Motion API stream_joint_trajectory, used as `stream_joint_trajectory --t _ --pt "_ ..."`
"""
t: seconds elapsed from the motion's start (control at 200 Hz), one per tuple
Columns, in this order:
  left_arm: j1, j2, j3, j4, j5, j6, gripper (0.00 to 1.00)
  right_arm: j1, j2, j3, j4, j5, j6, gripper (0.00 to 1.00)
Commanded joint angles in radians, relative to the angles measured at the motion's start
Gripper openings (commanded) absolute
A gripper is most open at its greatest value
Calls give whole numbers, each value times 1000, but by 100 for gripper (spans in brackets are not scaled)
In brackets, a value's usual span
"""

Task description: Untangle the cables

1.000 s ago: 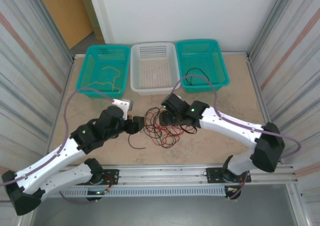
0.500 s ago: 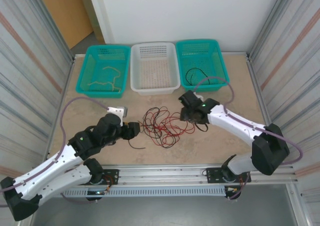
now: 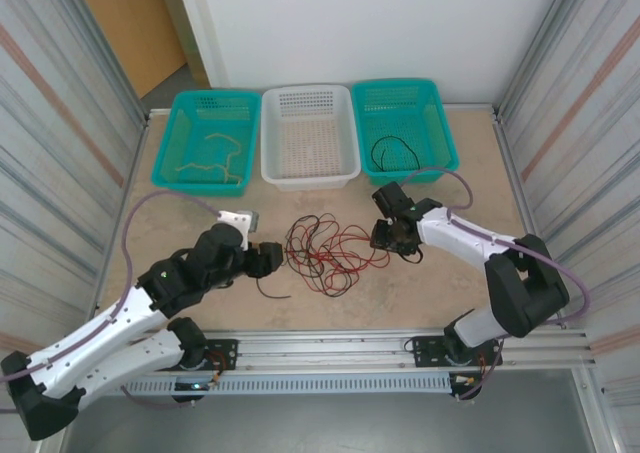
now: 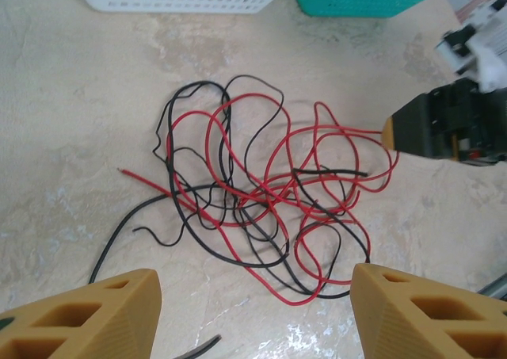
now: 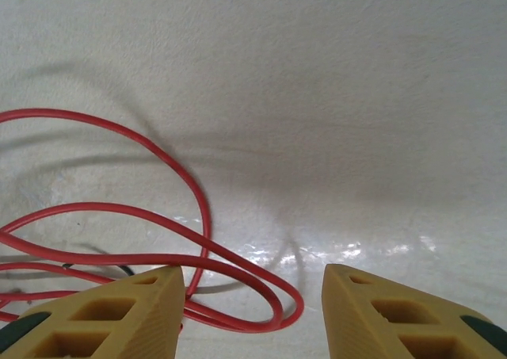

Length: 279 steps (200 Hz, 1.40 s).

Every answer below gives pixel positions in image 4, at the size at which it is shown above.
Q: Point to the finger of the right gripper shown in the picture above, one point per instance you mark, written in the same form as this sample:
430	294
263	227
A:
420	129

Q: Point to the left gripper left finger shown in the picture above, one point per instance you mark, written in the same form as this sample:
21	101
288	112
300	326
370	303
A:
99	319

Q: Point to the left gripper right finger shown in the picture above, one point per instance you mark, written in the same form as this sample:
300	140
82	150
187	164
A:
416	319

